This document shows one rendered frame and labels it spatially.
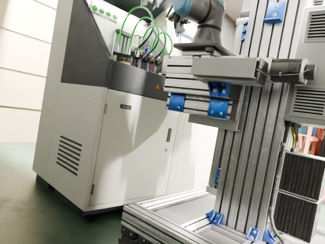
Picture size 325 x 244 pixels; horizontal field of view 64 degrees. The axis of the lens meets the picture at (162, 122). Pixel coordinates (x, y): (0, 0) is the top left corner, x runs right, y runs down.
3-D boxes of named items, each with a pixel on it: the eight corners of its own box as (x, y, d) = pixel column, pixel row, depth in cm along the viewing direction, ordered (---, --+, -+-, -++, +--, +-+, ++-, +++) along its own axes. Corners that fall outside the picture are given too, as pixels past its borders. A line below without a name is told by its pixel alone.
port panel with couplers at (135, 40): (130, 64, 217) (136, 27, 216) (127, 64, 220) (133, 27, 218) (141, 68, 227) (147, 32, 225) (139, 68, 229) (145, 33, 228)
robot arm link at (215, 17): (227, 30, 123) (232, 2, 122) (206, 21, 115) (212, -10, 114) (209, 34, 132) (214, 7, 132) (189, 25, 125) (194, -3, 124)
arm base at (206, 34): (227, 53, 126) (230, 33, 125) (212, 44, 114) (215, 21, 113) (200, 53, 135) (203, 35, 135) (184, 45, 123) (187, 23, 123)
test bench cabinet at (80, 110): (81, 223, 149) (103, 86, 145) (43, 190, 189) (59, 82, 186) (166, 206, 199) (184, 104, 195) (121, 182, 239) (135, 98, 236)
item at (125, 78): (110, 88, 148) (114, 60, 148) (105, 87, 151) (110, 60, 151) (180, 103, 193) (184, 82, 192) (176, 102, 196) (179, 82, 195)
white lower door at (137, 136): (89, 206, 150) (108, 88, 147) (87, 205, 151) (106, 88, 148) (166, 194, 196) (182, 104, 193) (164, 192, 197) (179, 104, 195)
